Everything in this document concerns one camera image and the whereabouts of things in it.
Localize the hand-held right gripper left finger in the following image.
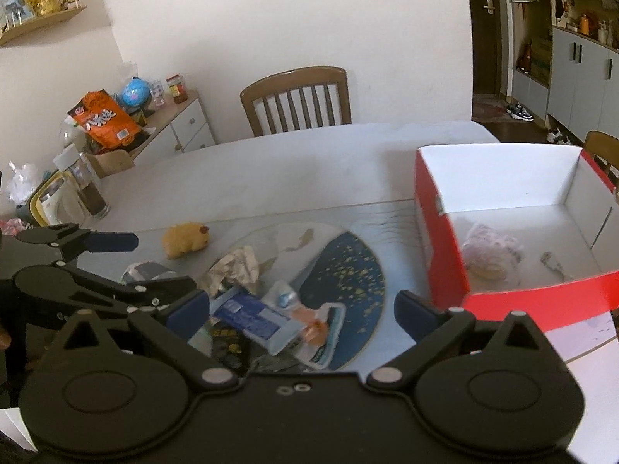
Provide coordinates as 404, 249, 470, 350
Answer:
57, 290, 243, 391

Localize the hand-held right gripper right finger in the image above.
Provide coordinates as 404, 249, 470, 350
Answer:
368, 291, 564, 392

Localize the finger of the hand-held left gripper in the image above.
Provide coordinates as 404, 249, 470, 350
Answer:
14, 266, 197, 308
19, 223, 139, 263

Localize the white printed tissue pack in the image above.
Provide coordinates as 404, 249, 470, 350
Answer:
121, 260, 181, 285

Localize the yellow plush toy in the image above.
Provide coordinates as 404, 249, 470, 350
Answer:
161, 221, 212, 259

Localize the black packet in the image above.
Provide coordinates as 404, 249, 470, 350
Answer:
210, 326, 250, 375

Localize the red cardboard box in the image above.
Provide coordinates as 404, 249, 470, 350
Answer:
414, 144, 619, 334

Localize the blue and white packet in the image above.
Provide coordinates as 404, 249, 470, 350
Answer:
209, 286, 293, 349

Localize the clear plastic package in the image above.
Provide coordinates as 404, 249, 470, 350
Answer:
263, 280, 345, 370

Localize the white desktop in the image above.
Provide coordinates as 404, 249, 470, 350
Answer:
0, 121, 619, 464

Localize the clear jar with white lid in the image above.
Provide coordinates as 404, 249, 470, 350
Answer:
53, 144, 111, 220

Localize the crumpled paper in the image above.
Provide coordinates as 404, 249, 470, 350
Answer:
200, 246, 262, 297

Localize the white and yellow kettle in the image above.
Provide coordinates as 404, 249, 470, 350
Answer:
29, 176, 90, 228

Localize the small cardboard box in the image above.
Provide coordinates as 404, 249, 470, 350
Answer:
89, 149, 136, 178

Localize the pink and white plastic bag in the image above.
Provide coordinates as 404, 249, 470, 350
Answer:
459, 222, 526, 283

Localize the orange snack bag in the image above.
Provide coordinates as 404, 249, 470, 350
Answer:
65, 89, 143, 150

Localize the printed table mat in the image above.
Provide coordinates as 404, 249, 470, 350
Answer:
29, 198, 619, 378

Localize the white sideboard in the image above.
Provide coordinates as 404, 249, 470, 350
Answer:
128, 89, 216, 160

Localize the blue globe toy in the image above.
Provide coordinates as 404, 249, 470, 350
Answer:
116, 77, 150, 107

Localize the red lid jar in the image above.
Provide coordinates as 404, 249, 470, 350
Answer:
166, 74, 189, 104

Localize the wooden slat-back chair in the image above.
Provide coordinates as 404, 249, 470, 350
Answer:
240, 66, 353, 137

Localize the grey cabinet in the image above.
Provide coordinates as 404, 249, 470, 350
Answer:
510, 26, 619, 146

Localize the dark wooden door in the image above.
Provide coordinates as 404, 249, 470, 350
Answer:
471, 0, 504, 97

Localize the wooden wall shelf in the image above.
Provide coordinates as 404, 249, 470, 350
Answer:
0, 5, 88, 46

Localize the small photo frame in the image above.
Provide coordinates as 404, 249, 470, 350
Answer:
0, 0, 30, 25

